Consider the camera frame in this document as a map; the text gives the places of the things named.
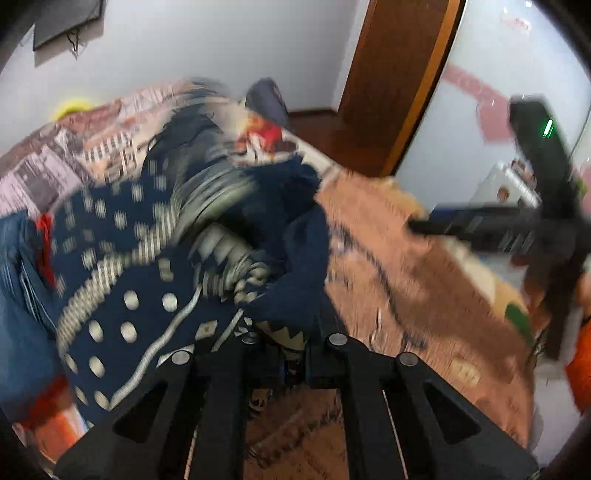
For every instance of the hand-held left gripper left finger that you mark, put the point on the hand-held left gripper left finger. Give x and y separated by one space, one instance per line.
231 364

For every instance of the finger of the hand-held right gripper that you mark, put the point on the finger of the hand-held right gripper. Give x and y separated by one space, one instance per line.
480 228

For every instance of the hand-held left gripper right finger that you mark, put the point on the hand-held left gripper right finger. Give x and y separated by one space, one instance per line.
330 355

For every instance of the navy patterned hoodie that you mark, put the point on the navy patterned hoodie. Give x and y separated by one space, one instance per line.
152 277

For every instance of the printed blanket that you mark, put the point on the printed blanket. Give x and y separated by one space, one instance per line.
415 295

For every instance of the orange cloth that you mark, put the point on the orange cloth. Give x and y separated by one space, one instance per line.
579 369

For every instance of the wooden door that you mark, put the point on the wooden door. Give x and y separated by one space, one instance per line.
392 69

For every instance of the red garment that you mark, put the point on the red garment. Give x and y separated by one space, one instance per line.
46 410

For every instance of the folded blue jeans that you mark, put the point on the folded blue jeans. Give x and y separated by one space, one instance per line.
18 323

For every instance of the yellow plush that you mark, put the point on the yellow plush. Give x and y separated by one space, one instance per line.
74 108

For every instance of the pink heart wall stickers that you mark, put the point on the pink heart wall stickers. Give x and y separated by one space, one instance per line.
496 117

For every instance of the black wall monitor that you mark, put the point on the black wall monitor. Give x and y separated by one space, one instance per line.
64 23

